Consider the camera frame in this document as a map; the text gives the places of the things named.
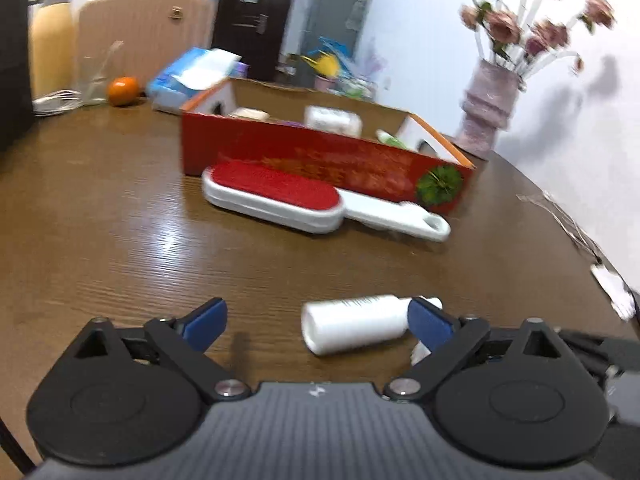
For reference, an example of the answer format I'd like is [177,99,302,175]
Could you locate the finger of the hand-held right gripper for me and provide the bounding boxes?
[556,329,617,377]

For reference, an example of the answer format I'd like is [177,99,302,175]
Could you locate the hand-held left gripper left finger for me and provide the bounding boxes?
[70,297,252,404]

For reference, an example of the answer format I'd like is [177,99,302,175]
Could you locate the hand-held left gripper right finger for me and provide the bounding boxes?
[383,296,577,404]

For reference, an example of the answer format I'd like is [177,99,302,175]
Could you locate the white plastic bottle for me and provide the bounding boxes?
[301,294,444,357]

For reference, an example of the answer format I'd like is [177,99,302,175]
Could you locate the green and white tube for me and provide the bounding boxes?
[376,129,416,150]

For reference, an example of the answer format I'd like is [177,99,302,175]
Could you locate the red cardboard box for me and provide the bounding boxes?
[180,77,476,219]

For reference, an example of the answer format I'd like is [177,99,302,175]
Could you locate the white plastic case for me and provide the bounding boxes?
[304,105,362,136]

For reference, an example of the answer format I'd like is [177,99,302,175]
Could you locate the white crumpled paper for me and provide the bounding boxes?
[590,262,639,321]

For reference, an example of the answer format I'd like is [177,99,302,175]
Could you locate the white and red lint brush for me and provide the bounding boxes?
[201,158,452,244]

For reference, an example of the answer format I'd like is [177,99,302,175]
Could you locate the pink ribbed ceramic vase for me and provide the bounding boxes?
[454,57,526,161]

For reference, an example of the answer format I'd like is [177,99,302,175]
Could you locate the blue tissue pack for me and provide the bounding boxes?
[147,47,244,116]

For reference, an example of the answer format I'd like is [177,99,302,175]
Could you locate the orange fruit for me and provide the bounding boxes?
[107,76,140,107]

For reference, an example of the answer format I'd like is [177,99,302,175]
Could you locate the small clear jars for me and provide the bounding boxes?
[315,72,376,99]

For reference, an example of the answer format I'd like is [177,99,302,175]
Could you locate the purple decorative plant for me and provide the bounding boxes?
[367,42,391,91]

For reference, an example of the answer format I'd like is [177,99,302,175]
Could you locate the clear glass cup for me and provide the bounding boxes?
[75,40,124,106]

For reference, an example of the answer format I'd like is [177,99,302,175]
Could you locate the yellow watering can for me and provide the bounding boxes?
[307,52,341,79]

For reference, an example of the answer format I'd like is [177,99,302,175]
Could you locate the blue plastic toy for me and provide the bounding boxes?
[305,35,351,61]

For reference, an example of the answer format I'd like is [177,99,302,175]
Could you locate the beige suitcase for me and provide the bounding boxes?
[76,0,216,96]

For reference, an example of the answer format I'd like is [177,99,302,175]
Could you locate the dried pink roses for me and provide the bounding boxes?
[429,0,619,79]

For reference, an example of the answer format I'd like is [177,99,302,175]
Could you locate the dark wooden door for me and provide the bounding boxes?
[212,0,304,84]

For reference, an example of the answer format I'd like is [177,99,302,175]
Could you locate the yellow thermos flask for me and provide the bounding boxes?
[29,0,79,99]

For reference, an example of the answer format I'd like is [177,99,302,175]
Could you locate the large black paper bag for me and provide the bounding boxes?
[0,0,35,154]

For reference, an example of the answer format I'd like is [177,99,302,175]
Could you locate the white folded umbrella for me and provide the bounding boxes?
[345,0,374,31]

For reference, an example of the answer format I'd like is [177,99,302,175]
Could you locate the grey refrigerator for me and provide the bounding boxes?
[300,0,379,61]

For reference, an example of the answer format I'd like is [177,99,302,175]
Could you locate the white cables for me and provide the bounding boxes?
[517,190,609,261]

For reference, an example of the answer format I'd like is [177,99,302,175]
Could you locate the white charger cable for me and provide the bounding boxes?
[32,89,84,117]

